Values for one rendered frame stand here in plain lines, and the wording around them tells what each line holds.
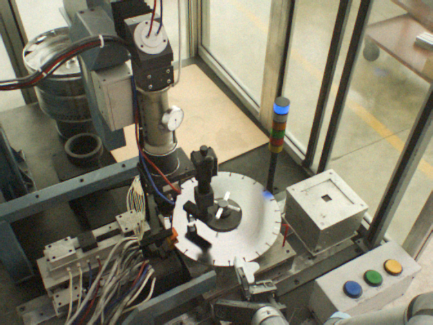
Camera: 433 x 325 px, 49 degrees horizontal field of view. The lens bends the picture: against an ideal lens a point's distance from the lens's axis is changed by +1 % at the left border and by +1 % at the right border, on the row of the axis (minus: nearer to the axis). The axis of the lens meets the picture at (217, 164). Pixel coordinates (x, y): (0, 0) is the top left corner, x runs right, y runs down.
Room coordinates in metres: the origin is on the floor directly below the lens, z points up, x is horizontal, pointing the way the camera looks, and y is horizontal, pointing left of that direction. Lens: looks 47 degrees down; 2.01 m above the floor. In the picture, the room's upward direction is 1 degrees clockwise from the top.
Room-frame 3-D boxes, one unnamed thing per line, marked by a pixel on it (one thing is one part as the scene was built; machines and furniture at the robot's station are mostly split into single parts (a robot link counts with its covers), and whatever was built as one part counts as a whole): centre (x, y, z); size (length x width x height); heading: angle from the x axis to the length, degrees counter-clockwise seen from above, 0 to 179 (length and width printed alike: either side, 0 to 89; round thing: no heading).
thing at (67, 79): (1.39, 0.52, 0.93); 0.31 x 0.31 x 0.36
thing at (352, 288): (0.61, -0.36, 0.90); 0.04 x 0.04 x 0.02
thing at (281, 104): (1.06, -0.18, 1.14); 0.05 x 0.04 x 0.03; 30
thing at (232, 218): (0.81, -0.02, 0.96); 0.11 x 0.11 x 0.03
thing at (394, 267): (0.68, -0.48, 0.90); 0.04 x 0.04 x 0.02
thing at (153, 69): (0.85, 0.19, 1.45); 0.35 x 0.07 x 0.28; 30
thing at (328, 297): (0.66, -0.42, 0.82); 0.28 x 0.11 x 0.15; 120
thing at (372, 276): (0.65, -0.42, 0.90); 0.04 x 0.04 x 0.02
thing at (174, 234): (0.71, 0.15, 0.95); 0.10 x 0.03 x 0.07; 120
